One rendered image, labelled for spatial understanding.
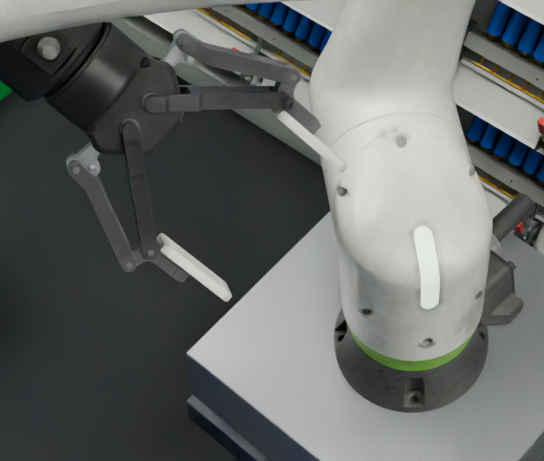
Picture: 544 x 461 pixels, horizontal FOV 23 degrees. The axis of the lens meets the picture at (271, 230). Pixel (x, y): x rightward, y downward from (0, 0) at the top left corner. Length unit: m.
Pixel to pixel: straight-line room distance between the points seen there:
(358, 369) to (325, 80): 0.28
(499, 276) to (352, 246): 0.23
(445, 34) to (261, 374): 0.39
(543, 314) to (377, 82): 0.32
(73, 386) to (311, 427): 0.53
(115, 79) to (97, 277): 0.87
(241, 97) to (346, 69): 0.19
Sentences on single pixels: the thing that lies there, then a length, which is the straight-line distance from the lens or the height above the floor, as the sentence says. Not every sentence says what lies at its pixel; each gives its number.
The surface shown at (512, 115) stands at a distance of 1.56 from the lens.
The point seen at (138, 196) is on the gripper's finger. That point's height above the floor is 0.70.
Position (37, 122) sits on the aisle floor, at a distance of 1.98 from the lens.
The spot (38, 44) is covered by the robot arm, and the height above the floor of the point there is 0.83.
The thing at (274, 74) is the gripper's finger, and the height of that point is 0.76.
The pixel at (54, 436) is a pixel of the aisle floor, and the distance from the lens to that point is 1.70.
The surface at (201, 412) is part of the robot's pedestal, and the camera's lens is 1.39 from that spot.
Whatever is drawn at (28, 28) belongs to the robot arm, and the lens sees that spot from 0.82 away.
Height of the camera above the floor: 1.52
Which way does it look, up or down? 56 degrees down
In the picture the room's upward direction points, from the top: straight up
